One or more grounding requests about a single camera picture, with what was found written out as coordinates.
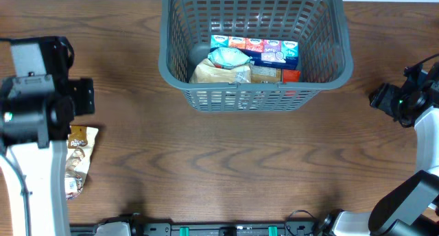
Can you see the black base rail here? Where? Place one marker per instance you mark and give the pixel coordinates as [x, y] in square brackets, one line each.
[135, 224]

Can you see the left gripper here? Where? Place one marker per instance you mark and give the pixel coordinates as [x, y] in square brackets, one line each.
[84, 94]

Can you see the teal snack packet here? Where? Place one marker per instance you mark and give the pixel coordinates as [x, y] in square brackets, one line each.
[228, 58]

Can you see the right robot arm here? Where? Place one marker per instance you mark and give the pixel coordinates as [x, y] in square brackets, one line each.
[401, 211]

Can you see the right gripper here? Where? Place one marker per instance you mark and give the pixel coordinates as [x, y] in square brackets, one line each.
[383, 96]

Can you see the PanTree snack bag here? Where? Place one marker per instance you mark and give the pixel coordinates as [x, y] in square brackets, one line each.
[80, 145]

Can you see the Kleenex tissue multipack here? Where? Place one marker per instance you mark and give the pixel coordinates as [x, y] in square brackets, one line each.
[281, 54]

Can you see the orange pasta packet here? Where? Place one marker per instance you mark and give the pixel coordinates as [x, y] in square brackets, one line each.
[274, 75]

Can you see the cream snack pouch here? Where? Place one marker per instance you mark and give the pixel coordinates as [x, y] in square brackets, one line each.
[206, 72]

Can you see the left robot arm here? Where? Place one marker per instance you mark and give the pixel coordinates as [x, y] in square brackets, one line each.
[35, 183]

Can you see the grey plastic basket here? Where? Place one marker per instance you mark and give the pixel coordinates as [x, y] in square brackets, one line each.
[319, 27]

